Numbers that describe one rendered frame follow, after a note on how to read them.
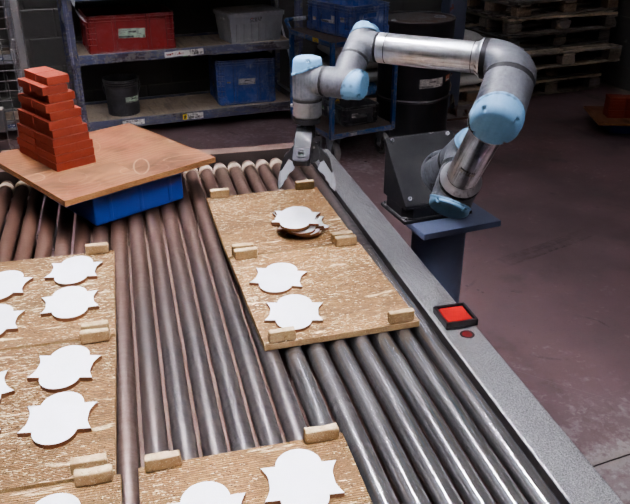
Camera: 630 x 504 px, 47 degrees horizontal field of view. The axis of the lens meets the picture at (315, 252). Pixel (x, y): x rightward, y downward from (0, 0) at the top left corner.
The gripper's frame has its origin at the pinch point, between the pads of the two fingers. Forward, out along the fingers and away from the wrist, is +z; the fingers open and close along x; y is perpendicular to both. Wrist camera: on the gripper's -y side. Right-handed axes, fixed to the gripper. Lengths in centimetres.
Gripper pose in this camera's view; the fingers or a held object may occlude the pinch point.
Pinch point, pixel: (306, 191)
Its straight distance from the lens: 196.8
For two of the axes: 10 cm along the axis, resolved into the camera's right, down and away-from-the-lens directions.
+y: 0.8, -4.5, 8.9
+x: -10.0, -0.4, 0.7
